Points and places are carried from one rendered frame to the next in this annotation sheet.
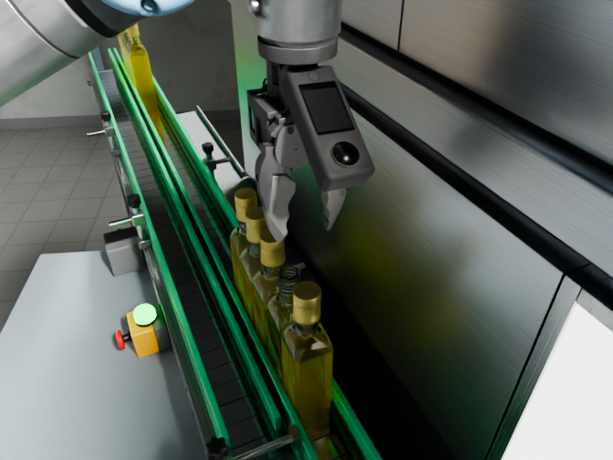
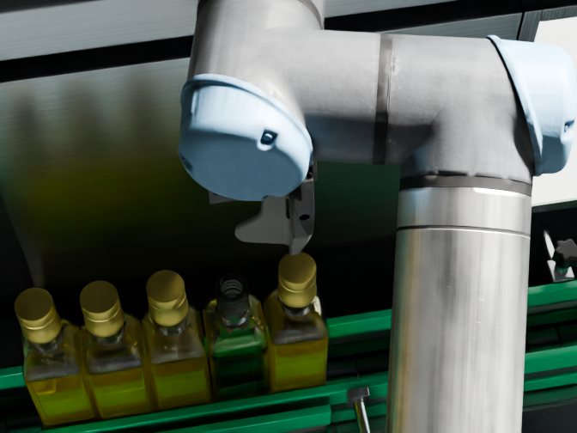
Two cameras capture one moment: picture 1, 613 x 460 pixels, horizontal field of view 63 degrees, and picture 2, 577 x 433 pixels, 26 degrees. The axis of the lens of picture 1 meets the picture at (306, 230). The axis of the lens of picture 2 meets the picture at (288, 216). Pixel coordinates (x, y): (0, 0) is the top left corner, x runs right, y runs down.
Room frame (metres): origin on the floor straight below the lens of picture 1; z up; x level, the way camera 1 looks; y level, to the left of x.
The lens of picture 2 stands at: (0.30, 0.53, 2.13)
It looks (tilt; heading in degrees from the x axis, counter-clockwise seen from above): 58 degrees down; 285
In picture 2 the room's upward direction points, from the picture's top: straight up
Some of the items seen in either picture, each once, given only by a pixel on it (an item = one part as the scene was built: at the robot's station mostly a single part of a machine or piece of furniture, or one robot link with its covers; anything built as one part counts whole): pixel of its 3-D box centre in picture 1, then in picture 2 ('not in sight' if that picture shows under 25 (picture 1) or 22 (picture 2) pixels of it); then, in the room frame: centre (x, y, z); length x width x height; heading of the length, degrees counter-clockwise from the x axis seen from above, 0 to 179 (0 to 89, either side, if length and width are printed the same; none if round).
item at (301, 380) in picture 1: (306, 378); (295, 352); (0.43, 0.00, 0.99); 0.06 x 0.06 x 0.21; 24
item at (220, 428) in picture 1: (127, 163); not in sight; (1.15, 0.47, 0.92); 1.75 x 0.01 x 0.08; 25
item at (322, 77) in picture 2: not in sight; (279, 94); (0.42, 0.10, 1.55); 0.11 x 0.11 x 0.08; 10
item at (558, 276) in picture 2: not in sight; (550, 264); (0.20, -0.20, 0.94); 0.07 x 0.04 x 0.13; 115
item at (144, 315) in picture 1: (144, 313); not in sight; (0.69, 0.33, 0.84); 0.04 x 0.04 x 0.03
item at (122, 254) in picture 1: (125, 251); not in sight; (0.95, 0.45, 0.79); 0.08 x 0.08 x 0.08; 25
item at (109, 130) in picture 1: (101, 135); not in sight; (1.27, 0.58, 0.94); 0.07 x 0.04 x 0.13; 115
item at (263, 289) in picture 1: (275, 321); (179, 369); (0.54, 0.05, 0.99); 0.06 x 0.06 x 0.21; 25
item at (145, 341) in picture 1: (148, 331); not in sight; (0.69, 0.33, 0.79); 0.07 x 0.07 x 0.07; 25
